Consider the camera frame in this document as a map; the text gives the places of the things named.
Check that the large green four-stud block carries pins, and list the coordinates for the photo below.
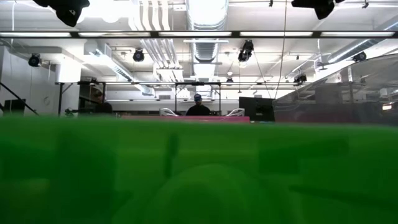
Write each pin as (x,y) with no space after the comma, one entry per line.
(199,171)

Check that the black ceiling spot lamp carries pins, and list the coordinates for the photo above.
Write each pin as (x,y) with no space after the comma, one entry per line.
(300,78)
(138,55)
(359,56)
(34,60)
(245,51)

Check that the black overhead light bar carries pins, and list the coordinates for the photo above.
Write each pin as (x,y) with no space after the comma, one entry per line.
(235,34)

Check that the person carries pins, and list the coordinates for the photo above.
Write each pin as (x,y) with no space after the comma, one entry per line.
(198,110)
(104,108)

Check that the black monitor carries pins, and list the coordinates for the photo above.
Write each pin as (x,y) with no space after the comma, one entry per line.
(14,107)
(256,109)

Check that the pink translucent plastic bin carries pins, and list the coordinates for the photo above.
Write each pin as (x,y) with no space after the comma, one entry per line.
(186,119)

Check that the silver ceiling duct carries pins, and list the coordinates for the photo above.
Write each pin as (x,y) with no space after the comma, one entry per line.
(206,18)

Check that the black background table frame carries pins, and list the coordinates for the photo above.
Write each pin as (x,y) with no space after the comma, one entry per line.
(199,83)

